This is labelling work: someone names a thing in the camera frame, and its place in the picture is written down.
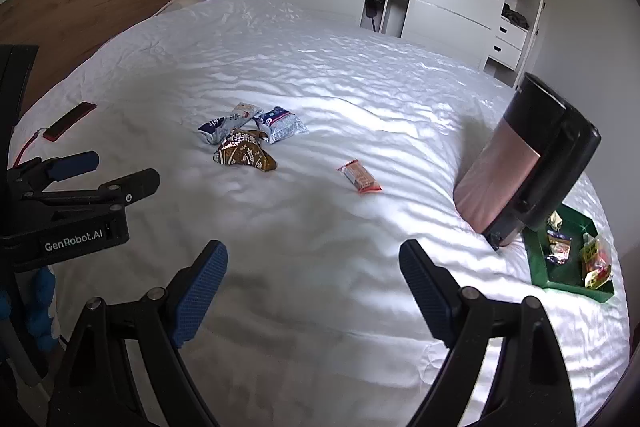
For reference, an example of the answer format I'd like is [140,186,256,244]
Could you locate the person's left hand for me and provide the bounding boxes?
[0,266,60,355]

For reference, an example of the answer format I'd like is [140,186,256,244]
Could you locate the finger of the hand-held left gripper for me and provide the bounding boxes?
[20,167,161,214]
[9,150,100,188]

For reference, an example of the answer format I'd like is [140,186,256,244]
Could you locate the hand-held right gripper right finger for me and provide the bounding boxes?
[398,239,579,427]

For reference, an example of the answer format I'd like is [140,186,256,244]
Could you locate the folded dark clothes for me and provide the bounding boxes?
[501,4,530,30]

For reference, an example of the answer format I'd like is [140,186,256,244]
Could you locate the pink and black electric kettle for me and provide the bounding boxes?
[453,72,602,251]

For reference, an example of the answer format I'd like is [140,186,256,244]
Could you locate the blue and white snack packet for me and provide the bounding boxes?
[252,105,309,144]

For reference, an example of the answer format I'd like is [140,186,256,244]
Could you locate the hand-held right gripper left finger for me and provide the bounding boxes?
[47,239,229,427]

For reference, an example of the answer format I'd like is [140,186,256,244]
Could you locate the wooden headboard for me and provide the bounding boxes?
[0,0,268,118]

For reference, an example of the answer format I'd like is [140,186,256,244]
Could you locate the red phone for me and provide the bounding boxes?
[42,101,98,142]

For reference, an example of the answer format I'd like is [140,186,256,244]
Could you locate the clear snack bag yellow label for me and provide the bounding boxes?
[579,232,614,291]

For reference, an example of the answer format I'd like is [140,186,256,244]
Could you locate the black snack packet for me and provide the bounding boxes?
[544,229,574,267]

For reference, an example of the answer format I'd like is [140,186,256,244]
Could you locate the white snack packet blue print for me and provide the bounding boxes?
[197,101,264,146]

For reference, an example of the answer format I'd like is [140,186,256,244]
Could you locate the green tray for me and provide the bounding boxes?
[522,202,616,304]

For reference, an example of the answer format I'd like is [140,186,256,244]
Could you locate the brown wheat print snack packet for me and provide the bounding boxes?
[213,128,278,173]

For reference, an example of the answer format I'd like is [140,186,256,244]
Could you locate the small red snack packet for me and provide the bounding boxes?
[335,159,384,196]

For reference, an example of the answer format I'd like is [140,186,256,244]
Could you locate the red lanyard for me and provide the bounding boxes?
[12,129,49,168]

